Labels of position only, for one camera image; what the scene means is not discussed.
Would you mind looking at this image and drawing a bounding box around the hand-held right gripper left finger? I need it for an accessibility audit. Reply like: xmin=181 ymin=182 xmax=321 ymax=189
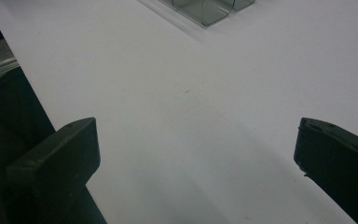
xmin=7 ymin=117 xmax=102 ymax=224

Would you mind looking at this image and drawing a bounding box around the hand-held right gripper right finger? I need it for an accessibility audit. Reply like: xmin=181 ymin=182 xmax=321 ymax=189
xmin=293 ymin=117 xmax=358 ymax=224

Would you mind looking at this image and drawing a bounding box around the clear plastic compartment organizer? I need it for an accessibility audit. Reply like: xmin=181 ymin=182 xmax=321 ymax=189
xmin=158 ymin=0 xmax=257 ymax=27

